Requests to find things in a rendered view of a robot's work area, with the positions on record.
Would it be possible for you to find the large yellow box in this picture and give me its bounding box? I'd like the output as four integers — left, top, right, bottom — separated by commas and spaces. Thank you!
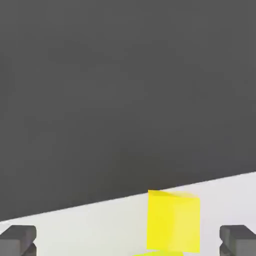
146, 189, 201, 254

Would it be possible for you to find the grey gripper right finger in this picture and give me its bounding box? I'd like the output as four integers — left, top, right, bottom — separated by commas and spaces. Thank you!
219, 224, 256, 256

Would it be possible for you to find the small yellow cube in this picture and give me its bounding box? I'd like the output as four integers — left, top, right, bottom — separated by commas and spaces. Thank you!
131, 251, 185, 256

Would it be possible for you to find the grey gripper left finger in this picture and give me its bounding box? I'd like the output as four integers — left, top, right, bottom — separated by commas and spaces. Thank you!
0, 224, 38, 256

